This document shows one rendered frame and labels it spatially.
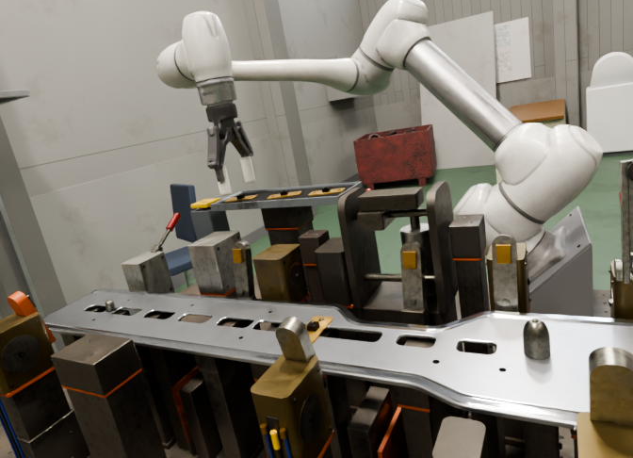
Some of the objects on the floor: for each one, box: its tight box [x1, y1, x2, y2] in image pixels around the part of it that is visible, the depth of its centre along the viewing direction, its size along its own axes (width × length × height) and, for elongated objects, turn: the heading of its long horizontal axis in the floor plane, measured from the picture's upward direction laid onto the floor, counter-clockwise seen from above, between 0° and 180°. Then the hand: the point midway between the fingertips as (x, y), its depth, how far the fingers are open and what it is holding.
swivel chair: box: [165, 184, 198, 287], centre depth 331 cm, size 56×53×96 cm
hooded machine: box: [586, 52, 633, 156], centre depth 588 cm, size 70×59×130 cm
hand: (237, 184), depth 115 cm, fingers open, 13 cm apart
